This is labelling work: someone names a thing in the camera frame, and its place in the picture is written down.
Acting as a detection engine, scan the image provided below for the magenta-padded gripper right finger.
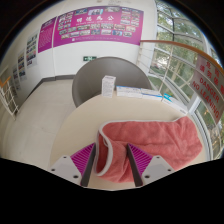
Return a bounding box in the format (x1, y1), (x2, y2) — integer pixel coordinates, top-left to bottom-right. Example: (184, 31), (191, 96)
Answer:
(125, 143), (176, 188)

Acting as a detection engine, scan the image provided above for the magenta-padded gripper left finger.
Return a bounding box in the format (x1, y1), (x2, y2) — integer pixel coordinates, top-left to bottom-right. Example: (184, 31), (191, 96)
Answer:
(49, 142), (97, 188)

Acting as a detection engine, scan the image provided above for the pink towel with white trim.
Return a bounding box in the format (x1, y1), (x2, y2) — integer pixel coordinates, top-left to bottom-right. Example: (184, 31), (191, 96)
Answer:
(93, 115), (204, 184)

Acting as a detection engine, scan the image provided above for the flat white box teal corner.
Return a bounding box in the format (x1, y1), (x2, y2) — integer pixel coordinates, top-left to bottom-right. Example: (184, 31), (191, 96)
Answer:
(161, 93), (190, 116)

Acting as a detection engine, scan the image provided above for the small upright white box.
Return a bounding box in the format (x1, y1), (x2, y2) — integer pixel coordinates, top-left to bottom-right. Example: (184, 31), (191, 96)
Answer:
(101, 75), (117, 99)

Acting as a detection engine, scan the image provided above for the grey round-backed chair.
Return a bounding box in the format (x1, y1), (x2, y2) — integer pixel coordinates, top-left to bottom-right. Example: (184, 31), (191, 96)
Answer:
(71, 56), (154, 108)

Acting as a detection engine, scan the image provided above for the white stair railing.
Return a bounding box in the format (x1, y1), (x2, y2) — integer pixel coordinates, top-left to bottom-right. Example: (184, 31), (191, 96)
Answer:
(0, 75), (20, 120)

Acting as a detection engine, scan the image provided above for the red-lettered danger sign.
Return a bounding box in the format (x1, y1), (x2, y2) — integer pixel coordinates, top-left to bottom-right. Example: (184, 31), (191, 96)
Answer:
(188, 54), (224, 125)

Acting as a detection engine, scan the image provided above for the green exit sign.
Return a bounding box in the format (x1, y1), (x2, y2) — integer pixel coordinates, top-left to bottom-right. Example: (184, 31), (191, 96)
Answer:
(82, 55), (98, 62)

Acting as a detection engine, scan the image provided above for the white railing with wooden handrail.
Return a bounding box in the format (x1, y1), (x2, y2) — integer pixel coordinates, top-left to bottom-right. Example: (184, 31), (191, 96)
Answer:
(135, 39), (224, 161)

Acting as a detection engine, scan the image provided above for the small magenta poster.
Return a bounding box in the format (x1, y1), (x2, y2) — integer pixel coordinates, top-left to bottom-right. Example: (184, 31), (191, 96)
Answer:
(37, 17), (58, 54)

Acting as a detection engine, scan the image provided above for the large magenta photo poster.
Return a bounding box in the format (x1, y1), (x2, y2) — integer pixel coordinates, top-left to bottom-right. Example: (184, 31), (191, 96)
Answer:
(52, 5), (145, 48)

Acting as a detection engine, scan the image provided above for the row of wall photo boards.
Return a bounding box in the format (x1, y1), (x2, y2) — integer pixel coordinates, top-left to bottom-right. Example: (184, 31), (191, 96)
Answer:
(11, 31), (40, 90)

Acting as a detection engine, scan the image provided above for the glass window wall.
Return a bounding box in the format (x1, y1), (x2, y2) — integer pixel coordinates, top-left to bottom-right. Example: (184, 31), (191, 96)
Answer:
(148, 1), (224, 159)

